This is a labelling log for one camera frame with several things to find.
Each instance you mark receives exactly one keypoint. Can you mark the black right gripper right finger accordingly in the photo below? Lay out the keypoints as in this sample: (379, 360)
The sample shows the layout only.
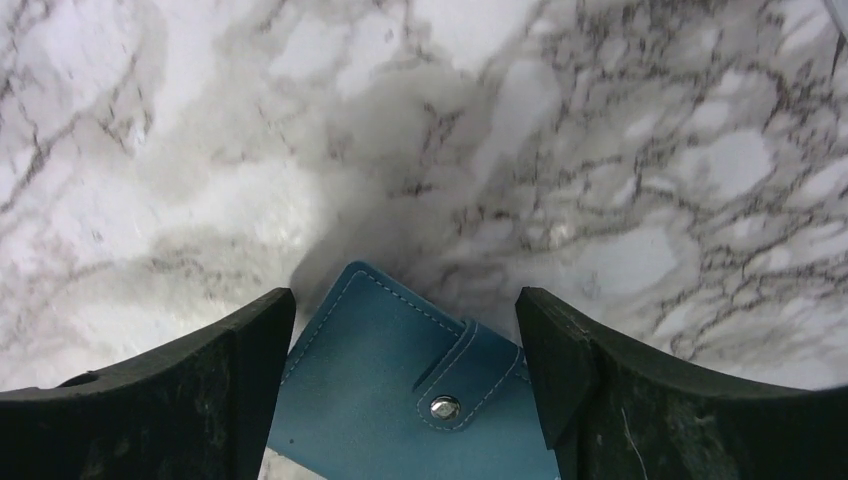
(612, 407)

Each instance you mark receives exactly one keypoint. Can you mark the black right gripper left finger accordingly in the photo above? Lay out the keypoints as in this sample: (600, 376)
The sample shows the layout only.
(198, 407)

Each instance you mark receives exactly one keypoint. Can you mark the blue leather card holder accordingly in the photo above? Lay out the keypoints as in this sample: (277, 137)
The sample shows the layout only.
(381, 384)

